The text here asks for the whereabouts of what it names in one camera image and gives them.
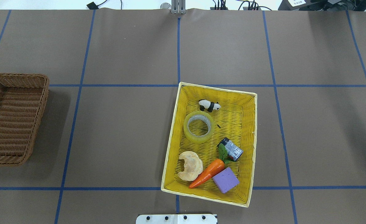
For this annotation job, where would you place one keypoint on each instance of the yellow woven basket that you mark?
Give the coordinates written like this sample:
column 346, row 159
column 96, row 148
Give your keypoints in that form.
column 236, row 120

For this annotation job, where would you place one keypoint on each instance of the aluminium frame post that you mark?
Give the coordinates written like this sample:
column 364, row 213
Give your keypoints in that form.
column 178, row 7

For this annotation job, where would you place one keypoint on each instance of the toy carrot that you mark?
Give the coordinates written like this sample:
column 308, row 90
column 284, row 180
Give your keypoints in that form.
column 213, row 168

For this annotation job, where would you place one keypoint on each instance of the yellow clear tape roll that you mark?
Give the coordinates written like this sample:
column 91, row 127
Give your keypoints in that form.
column 206, row 118

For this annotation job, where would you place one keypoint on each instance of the panda figurine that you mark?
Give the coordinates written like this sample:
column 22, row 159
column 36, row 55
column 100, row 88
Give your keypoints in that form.
column 208, row 105

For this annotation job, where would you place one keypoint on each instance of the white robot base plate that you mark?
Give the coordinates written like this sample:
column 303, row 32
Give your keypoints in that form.
column 177, row 219

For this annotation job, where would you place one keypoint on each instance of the purple foam block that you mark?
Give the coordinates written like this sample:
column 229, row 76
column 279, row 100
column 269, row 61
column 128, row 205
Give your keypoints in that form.
column 226, row 180

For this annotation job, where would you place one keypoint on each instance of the toy croissant bread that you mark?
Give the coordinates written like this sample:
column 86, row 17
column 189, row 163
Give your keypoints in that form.
column 193, row 166

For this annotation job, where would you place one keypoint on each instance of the brown wicker basket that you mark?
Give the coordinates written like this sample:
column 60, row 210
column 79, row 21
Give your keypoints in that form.
column 23, row 98

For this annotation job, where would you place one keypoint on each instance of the small dark labelled jar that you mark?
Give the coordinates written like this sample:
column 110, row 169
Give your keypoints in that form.
column 228, row 150

